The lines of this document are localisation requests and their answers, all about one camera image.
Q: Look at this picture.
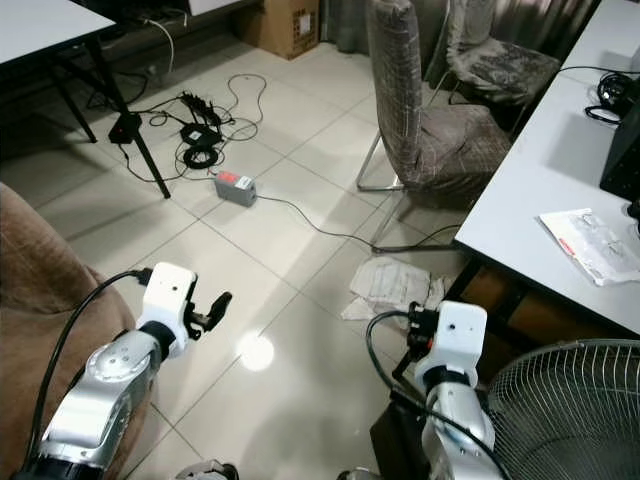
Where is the metal fan grille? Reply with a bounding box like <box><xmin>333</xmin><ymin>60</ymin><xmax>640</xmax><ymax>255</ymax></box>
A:
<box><xmin>484</xmin><ymin>338</ymin><xmax>640</xmax><ymax>480</ymax></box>

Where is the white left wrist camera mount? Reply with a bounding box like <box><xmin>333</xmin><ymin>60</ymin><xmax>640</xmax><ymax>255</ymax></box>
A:
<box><xmin>138</xmin><ymin>261</ymin><xmax>197</xmax><ymax>357</ymax></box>

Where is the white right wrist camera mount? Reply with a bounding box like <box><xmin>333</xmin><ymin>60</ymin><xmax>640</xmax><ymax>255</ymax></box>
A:
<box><xmin>422</xmin><ymin>300</ymin><xmax>503</xmax><ymax>389</ymax></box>

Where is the white table with black legs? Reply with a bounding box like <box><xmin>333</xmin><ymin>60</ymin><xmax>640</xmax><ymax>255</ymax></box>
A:
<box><xmin>0</xmin><ymin>0</ymin><xmax>173</xmax><ymax>200</ymax></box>

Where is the brown plaid chair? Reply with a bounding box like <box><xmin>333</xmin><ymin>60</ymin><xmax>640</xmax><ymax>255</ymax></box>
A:
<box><xmin>354</xmin><ymin>0</ymin><xmax>513</xmax><ymax>215</ymax></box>

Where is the coiled black cable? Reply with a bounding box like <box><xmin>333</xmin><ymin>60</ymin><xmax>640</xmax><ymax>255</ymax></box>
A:
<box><xmin>182</xmin><ymin>144</ymin><xmax>221</xmax><ymax>169</ymax></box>

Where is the black power adapter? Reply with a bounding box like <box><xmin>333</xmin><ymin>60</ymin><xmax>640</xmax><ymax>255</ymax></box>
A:
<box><xmin>110</xmin><ymin>111</ymin><xmax>144</xmax><ymax>145</ymax></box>

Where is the black charger brick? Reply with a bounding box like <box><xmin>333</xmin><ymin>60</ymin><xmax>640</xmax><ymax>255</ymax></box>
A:
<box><xmin>181</xmin><ymin>121</ymin><xmax>222</xmax><ymax>147</ymax></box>

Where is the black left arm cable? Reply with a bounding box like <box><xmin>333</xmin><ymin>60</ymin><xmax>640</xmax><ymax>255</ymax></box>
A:
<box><xmin>24</xmin><ymin>267</ymin><xmax>157</xmax><ymax>463</ymax></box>

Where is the large white table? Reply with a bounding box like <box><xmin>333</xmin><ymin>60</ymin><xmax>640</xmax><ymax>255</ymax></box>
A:
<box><xmin>390</xmin><ymin>0</ymin><xmax>640</xmax><ymax>379</ymax></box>

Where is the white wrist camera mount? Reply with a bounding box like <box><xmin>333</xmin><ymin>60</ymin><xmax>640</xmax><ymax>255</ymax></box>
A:
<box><xmin>138</xmin><ymin>261</ymin><xmax>197</xmax><ymax>357</ymax></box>
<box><xmin>422</xmin><ymin>300</ymin><xmax>503</xmax><ymax>389</ymax></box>

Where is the black device box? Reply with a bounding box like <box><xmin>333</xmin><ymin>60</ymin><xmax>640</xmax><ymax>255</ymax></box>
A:
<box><xmin>599</xmin><ymin>98</ymin><xmax>640</xmax><ymax>203</ymax></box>

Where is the grey curtain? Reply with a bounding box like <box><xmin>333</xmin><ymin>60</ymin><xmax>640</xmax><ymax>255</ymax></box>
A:
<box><xmin>320</xmin><ymin>0</ymin><xmax>605</xmax><ymax>57</ymax></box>

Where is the long black floor cable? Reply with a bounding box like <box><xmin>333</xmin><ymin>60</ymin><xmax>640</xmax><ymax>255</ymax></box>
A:
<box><xmin>255</xmin><ymin>192</ymin><xmax>464</xmax><ymax>253</ymax></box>

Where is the black power strip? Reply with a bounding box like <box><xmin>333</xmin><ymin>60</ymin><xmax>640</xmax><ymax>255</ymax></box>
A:
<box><xmin>179</xmin><ymin>91</ymin><xmax>224</xmax><ymax>127</ymax></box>

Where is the thin white cable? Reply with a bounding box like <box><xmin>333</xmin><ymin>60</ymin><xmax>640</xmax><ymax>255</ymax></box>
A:
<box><xmin>143</xmin><ymin>16</ymin><xmax>178</xmax><ymax>77</ymax></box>

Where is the grey worn padded chair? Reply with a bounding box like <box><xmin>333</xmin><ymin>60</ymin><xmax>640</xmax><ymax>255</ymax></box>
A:
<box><xmin>444</xmin><ymin>0</ymin><xmax>563</xmax><ymax>109</ymax></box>

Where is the brown cardboard box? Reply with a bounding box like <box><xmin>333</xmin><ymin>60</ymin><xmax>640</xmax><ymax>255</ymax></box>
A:
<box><xmin>238</xmin><ymin>0</ymin><xmax>322</xmax><ymax>60</ymax></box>

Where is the black cable bundle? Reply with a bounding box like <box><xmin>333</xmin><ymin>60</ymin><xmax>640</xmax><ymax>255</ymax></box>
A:
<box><xmin>560</xmin><ymin>64</ymin><xmax>640</xmax><ymax>127</ymax></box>

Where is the brown fabric sofa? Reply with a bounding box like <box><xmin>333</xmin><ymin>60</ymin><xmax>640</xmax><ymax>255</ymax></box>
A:
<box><xmin>0</xmin><ymin>184</ymin><xmax>133</xmax><ymax>480</ymax></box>

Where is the grey robot foot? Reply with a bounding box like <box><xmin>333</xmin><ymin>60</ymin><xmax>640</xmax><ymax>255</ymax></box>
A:
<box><xmin>175</xmin><ymin>458</ymin><xmax>243</xmax><ymax>480</ymax></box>

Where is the white paper packet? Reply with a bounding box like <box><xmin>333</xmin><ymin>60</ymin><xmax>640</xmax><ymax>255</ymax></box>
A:
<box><xmin>537</xmin><ymin>207</ymin><xmax>640</xmax><ymax>288</ymax></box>

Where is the grey box with red label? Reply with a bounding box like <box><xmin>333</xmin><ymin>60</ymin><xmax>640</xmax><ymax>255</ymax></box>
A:
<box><xmin>214</xmin><ymin>169</ymin><xmax>259</xmax><ymax>208</ymax></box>

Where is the black fan base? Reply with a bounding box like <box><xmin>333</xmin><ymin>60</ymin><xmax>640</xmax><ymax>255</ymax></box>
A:
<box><xmin>369</xmin><ymin>398</ymin><xmax>429</xmax><ymax>480</ymax></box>

